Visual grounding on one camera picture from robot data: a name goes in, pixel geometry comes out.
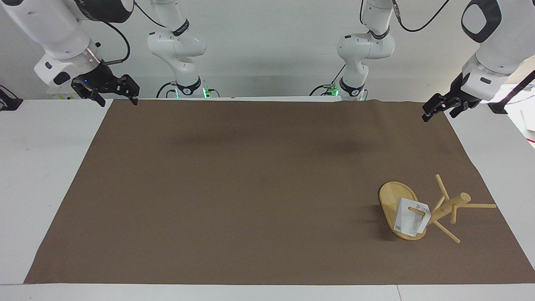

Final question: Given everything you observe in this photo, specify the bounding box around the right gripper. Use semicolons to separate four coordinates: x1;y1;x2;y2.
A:
71;61;140;108

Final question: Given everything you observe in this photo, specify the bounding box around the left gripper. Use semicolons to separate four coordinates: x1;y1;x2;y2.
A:
421;73;482;123

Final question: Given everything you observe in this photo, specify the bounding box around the wooden cup rack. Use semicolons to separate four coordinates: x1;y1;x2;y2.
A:
378;173;497;244

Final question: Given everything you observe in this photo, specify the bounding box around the black cable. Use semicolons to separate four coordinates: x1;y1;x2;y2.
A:
133;0;168;29
100;20;131;66
392;0;451;33
309;63;348;97
155;81;178;99

